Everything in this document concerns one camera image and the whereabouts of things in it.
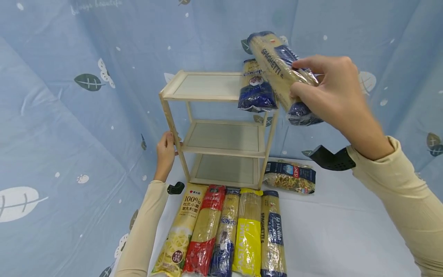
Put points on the person's left hand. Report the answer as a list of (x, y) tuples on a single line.
[(164, 157)]

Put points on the person's right hand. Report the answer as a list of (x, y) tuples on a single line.
[(342, 100)]

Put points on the person's right index finger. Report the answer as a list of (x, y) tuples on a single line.
[(318, 62)]

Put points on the person's right thumb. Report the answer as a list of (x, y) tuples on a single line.
[(303, 94)]

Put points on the person's left fingers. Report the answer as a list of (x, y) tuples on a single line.
[(170, 139)]

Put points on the clear spaghetti packet blue ends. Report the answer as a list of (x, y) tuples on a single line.
[(273, 65)]

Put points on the light wooden three-tier shelf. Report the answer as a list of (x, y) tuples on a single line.
[(225, 137)]

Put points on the person's left forearm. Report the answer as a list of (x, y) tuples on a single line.
[(143, 231)]

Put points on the person's right forearm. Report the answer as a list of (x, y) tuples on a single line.
[(408, 200)]

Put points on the dark blue pasta packet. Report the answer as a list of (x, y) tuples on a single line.
[(256, 96)]

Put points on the black wrist band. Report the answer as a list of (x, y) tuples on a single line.
[(334, 159), (175, 188)]

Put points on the blue spiral pasta packet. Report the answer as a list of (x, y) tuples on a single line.
[(289, 177)]

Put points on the yellow noodle-print spaghetti packet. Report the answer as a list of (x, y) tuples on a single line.
[(180, 234)]

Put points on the red spaghetti packet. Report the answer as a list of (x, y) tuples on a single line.
[(206, 231)]

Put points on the narrow blue spaghetti packet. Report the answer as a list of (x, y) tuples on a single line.
[(225, 234)]

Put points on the bright yellow spaghetti packet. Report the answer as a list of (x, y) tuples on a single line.
[(248, 234)]

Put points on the clear spaghetti packet blue label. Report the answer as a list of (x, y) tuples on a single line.
[(272, 238)]

